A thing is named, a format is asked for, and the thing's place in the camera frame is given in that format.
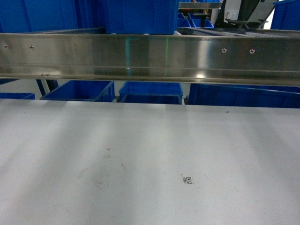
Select QR code sticker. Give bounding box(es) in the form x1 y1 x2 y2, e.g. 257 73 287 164
181 173 194 184

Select distant blue bins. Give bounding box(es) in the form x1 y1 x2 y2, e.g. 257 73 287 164
177 13 214 28

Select blue bin far left edge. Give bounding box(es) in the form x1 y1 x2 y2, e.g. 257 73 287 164
0 92 35 100

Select large blue bin upper left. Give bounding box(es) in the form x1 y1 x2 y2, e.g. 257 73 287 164
0 0 105 33

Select blue bin upper right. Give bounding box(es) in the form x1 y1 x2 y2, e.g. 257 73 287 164
270 0 300 31

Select blue bin below rail centre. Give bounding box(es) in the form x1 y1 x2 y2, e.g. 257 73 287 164
119 82 183 105

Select blue bin below rail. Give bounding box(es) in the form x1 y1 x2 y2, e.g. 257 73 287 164
187 83 300 109
41 81 115 102
119 82 183 105

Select blue bin below rail left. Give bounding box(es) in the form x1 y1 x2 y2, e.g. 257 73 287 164
41 81 115 102

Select blue bin on rail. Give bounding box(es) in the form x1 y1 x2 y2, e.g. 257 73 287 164
102 0 179 35

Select stainless steel shelf rail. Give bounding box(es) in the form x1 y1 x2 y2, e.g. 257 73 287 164
0 33 300 86

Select blue bin below rail right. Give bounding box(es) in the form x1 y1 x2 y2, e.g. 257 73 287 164
187 83 300 109

